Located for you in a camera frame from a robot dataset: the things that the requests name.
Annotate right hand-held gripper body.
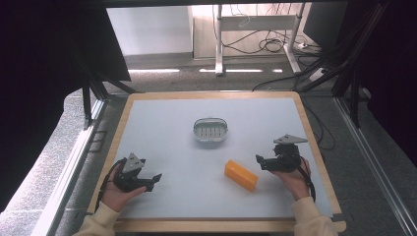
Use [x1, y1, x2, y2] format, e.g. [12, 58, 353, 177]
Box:
[266, 134, 310, 174]

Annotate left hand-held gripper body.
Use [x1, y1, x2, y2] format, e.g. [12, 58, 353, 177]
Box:
[112, 151, 150, 194]

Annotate orange soap bar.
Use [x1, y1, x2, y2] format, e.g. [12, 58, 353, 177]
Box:
[223, 158, 260, 193]

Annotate metal soap dish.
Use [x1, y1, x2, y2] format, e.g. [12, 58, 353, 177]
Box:
[192, 117, 228, 144]

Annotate person's left hand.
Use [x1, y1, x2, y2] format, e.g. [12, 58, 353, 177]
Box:
[100, 162, 148, 213]

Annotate person's right hand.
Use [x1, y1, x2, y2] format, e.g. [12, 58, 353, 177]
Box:
[269, 156, 312, 203]

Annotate black metal stand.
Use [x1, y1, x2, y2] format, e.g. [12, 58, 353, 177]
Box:
[70, 42, 139, 131]

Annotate white power strip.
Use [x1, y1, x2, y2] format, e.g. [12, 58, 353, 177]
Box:
[308, 67, 327, 83]

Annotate black curtain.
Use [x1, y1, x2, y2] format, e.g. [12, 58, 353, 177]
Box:
[303, 0, 417, 168]
[0, 0, 132, 213]

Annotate white cabinet panel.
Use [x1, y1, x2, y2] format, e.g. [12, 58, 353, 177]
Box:
[105, 6, 195, 57]

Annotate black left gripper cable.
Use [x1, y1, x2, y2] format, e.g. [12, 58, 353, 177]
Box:
[93, 157, 128, 214]

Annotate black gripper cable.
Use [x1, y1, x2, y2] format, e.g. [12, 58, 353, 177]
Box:
[296, 155, 317, 204]
[93, 157, 128, 214]

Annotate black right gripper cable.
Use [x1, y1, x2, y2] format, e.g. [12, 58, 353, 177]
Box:
[296, 155, 317, 204]

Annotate aluminium frame rail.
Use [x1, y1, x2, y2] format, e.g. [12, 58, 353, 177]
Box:
[333, 96, 417, 236]
[30, 97, 106, 236]

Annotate black floor cables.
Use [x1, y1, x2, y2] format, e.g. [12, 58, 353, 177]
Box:
[221, 29, 328, 92]

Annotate white desk frame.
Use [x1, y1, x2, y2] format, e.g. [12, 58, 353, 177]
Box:
[213, 3, 307, 77]

